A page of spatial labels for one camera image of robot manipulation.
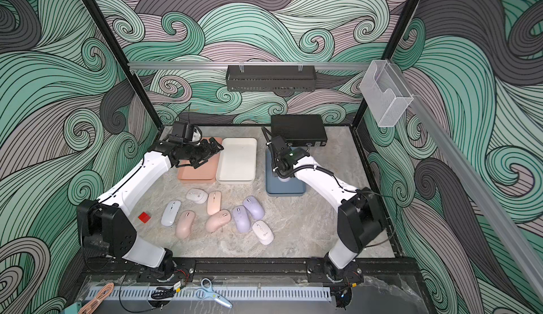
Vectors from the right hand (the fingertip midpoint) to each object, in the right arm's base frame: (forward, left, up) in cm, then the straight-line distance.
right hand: (280, 168), depth 86 cm
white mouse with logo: (-22, +7, -11) cm, 26 cm away
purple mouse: (-17, +16, -10) cm, 25 cm away
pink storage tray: (+6, +35, -13) cm, 37 cm away
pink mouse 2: (-18, +26, -10) cm, 33 cm away
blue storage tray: (-3, +1, -11) cm, 11 cm away
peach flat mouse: (-9, +29, -12) cm, 32 cm away
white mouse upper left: (-7, +36, -10) cm, 38 cm away
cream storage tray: (+12, +21, -13) cm, 27 cm away
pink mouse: (-18, +38, -10) cm, 44 cm away
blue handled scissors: (-41, +26, -13) cm, 50 cm away
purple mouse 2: (-12, +11, -11) cm, 20 cm away
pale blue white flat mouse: (-14, +46, -11) cm, 49 cm away
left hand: (+4, +26, +8) cm, 27 cm away
